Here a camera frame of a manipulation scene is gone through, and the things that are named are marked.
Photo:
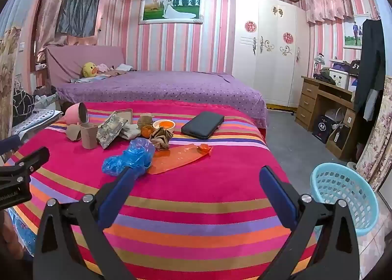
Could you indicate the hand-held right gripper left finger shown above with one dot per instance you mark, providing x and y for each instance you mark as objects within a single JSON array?
[{"x": 119, "y": 194}]

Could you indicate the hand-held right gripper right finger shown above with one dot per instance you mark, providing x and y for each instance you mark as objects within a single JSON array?
[{"x": 277, "y": 195}]

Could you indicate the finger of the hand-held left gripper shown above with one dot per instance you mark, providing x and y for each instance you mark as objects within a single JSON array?
[
  {"x": 10, "y": 143},
  {"x": 33, "y": 159}
]

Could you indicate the blue plastic bag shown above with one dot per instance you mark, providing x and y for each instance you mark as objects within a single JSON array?
[{"x": 134, "y": 154}]

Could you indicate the crushed brown paper cup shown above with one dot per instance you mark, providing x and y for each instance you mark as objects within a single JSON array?
[{"x": 73, "y": 133}]

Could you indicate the beige cloth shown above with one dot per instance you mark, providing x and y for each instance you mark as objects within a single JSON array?
[{"x": 130, "y": 131}]

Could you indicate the camouflage print wrapper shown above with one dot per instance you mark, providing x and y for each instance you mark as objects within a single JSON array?
[{"x": 110, "y": 130}]

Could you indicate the orange plastic bag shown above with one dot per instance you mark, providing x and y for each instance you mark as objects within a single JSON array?
[{"x": 174, "y": 157}]

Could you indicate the orange peel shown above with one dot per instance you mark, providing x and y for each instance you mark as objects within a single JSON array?
[{"x": 147, "y": 132}]

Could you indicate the brown paper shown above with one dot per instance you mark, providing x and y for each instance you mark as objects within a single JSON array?
[{"x": 162, "y": 139}]

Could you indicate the white bowl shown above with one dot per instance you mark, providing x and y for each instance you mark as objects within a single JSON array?
[{"x": 164, "y": 130}]

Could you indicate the orange plastic liner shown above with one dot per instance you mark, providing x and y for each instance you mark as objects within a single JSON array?
[{"x": 164, "y": 123}]

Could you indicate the light blue plastic basket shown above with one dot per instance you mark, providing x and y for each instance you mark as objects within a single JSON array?
[{"x": 367, "y": 206}]

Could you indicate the white dotted cloth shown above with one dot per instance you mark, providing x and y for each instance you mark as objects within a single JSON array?
[{"x": 33, "y": 120}]

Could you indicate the black patterned cloth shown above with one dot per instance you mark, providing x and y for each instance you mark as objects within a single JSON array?
[{"x": 23, "y": 104}]

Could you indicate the blue floral bed sheet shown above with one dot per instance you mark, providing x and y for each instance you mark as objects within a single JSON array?
[{"x": 26, "y": 234}]

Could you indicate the pink mug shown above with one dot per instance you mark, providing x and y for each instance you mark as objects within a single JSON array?
[{"x": 72, "y": 113}]

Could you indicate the floral curtain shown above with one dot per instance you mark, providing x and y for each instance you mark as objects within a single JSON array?
[
  {"x": 7, "y": 78},
  {"x": 376, "y": 145}
]

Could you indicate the striped red blanket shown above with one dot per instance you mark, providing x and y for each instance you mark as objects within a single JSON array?
[{"x": 196, "y": 188}]

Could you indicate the black gift bag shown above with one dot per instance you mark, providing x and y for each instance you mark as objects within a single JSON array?
[{"x": 321, "y": 130}]

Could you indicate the brown phone case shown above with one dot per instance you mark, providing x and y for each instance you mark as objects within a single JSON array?
[{"x": 125, "y": 113}]

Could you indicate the power strip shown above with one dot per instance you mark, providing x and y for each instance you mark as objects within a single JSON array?
[{"x": 40, "y": 67}]

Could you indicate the light blue cloth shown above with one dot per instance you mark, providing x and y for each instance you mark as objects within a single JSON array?
[{"x": 85, "y": 78}]

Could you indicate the white round appliance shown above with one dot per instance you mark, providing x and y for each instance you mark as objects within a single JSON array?
[{"x": 333, "y": 116}]

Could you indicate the wooden desk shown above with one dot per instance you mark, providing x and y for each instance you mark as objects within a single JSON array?
[{"x": 307, "y": 99}]

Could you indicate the black woven wallet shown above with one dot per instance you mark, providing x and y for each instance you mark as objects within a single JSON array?
[{"x": 202, "y": 123}]

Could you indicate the yellow duck plush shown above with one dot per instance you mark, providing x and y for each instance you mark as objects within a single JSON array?
[{"x": 89, "y": 70}]

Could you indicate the pink covered headboard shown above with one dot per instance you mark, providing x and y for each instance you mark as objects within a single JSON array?
[{"x": 76, "y": 59}]

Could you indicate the pink cloth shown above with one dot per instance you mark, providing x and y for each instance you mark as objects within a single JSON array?
[{"x": 103, "y": 67}]

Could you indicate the brown cloth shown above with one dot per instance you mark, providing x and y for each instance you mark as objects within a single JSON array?
[{"x": 118, "y": 72}]

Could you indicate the purple dotted bedspread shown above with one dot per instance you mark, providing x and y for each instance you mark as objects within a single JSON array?
[{"x": 183, "y": 87}]

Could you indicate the dark clothing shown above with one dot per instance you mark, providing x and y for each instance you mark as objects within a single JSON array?
[{"x": 324, "y": 78}]

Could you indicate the white wardrobe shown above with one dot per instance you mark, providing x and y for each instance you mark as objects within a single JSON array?
[{"x": 275, "y": 68}]

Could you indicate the white storage box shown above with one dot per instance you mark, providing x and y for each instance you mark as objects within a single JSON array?
[{"x": 340, "y": 79}]

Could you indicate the pink shiny curtain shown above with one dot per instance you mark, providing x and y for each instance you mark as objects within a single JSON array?
[{"x": 49, "y": 16}]

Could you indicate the desk lamp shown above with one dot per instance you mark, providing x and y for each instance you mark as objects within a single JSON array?
[{"x": 320, "y": 59}]

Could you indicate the purple bag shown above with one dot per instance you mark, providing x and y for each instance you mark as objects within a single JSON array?
[{"x": 341, "y": 65}]

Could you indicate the red paper decoration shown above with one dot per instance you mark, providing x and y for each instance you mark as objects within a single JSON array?
[
  {"x": 288, "y": 38},
  {"x": 250, "y": 26}
]

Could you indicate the black hanging garment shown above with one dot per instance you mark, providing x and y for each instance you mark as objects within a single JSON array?
[{"x": 370, "y": 62}]

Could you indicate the framed couple photo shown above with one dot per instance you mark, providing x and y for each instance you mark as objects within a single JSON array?
[{"x": 350, "y": 32}]

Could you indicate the framed wedding photo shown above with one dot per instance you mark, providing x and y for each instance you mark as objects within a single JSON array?
[{"x": 171, "y": 7}]

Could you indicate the pink valance curtain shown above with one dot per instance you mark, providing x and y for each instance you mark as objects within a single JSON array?
[{"x": 327, "y": 1}]

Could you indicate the white pedestal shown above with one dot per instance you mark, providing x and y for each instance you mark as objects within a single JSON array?
[{"x": 351, "y": 166}]

